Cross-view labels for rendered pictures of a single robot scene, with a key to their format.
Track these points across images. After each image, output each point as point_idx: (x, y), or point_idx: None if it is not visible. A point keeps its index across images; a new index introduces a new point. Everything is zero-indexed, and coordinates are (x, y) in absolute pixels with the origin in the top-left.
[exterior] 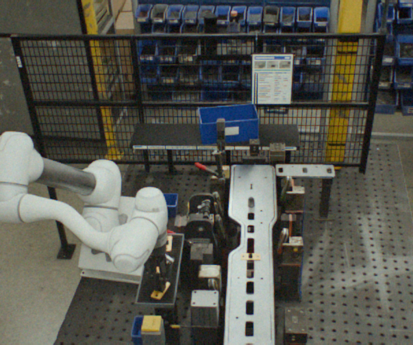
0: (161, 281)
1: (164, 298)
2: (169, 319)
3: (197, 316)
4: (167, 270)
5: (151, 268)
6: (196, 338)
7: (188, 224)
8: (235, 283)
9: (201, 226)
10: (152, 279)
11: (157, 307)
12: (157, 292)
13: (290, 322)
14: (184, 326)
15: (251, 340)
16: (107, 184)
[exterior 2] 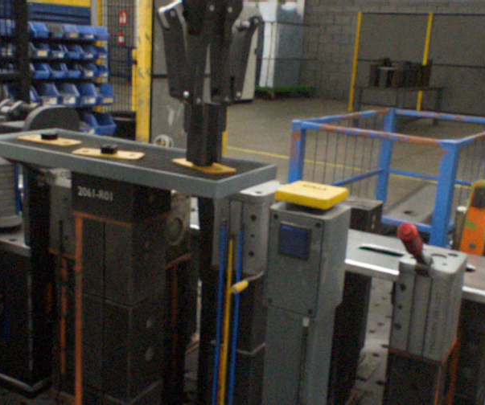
0: (222, 115)
1: (240, 169)
2: (156, 335)
3: (266, 233)
4: (244, 58)
5: (200, 69)
6: (254, 323)
7: (33, 122)
8: (191, 220)
9: (59, 126)
10: (191, 124)
11: (137, 298)
12: (209, 167)
13: (347, 202)
14: (251, 277)
15: (353, 243)
16: None
